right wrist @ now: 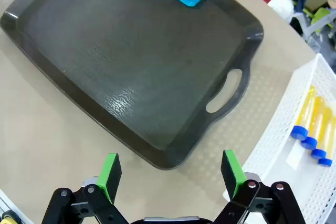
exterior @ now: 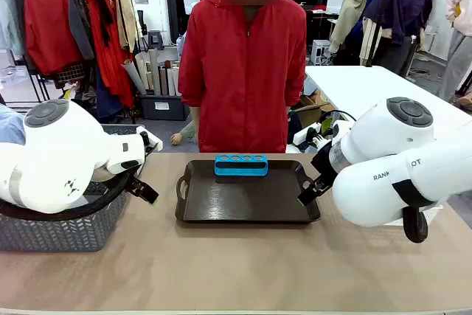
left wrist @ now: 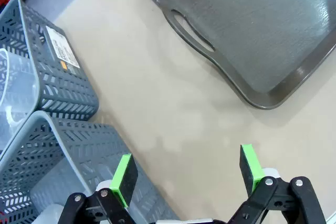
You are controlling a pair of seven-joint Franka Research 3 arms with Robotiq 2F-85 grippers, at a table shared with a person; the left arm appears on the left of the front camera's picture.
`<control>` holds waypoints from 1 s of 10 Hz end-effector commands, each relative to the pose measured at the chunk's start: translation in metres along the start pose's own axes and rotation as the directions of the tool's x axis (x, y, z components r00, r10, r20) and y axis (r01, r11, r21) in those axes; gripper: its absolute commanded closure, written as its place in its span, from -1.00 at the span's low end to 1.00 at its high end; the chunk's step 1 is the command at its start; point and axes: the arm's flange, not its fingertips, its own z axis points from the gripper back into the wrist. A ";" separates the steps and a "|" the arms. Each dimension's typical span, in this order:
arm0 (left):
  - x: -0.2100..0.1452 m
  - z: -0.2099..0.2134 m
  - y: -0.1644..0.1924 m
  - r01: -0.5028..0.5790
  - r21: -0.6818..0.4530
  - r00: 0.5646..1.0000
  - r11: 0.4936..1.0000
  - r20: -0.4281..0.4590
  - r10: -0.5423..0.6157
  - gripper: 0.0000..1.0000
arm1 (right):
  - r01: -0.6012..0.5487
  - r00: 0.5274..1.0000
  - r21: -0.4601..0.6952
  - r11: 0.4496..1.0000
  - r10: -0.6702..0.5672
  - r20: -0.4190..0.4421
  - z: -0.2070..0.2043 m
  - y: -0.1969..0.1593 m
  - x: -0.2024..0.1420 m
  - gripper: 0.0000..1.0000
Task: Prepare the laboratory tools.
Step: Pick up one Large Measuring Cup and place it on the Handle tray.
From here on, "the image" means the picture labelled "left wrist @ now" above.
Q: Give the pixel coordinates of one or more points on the grey basket with white label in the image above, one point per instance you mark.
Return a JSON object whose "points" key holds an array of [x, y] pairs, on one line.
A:
{"points": [[65, 87]]}

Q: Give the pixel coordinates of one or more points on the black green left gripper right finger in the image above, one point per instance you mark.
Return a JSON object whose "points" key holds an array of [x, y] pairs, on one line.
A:
{"points": [[249, 166]]}

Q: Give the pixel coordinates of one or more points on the grey perforated plastic basket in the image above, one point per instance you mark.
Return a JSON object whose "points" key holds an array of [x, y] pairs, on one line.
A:
{"points": [[99, 142]]}

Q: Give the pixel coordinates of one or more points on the clear plastic measuring cup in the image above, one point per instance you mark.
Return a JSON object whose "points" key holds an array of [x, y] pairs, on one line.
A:
{"points": [[18, 82]]}

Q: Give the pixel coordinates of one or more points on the dark brown plastic serving tray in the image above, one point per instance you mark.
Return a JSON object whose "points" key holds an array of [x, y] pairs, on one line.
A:
{"points": [[249, 24]]}

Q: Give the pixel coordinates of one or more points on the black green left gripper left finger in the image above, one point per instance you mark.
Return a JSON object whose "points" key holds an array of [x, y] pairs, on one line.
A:
{"points": [[123, 179]]}

